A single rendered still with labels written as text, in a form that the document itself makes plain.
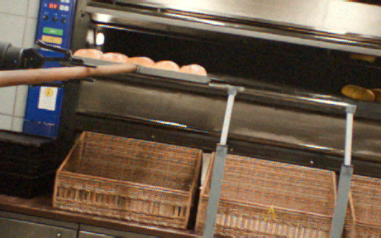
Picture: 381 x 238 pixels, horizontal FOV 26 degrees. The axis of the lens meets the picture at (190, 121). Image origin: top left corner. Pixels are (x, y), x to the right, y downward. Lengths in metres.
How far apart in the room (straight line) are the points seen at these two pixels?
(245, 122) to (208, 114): 0.17
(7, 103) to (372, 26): 1.68
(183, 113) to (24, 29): 0.82
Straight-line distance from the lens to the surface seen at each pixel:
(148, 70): 3.24
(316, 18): 3.78
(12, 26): 3.94
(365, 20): 3.81
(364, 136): 3.82
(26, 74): 1.67
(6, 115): 3.96
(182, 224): 3.36
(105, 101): 3.84
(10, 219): 3.44
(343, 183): 3.22
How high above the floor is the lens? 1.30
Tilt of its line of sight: 5 degrees down
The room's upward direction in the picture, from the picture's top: 9 degrees clockwise
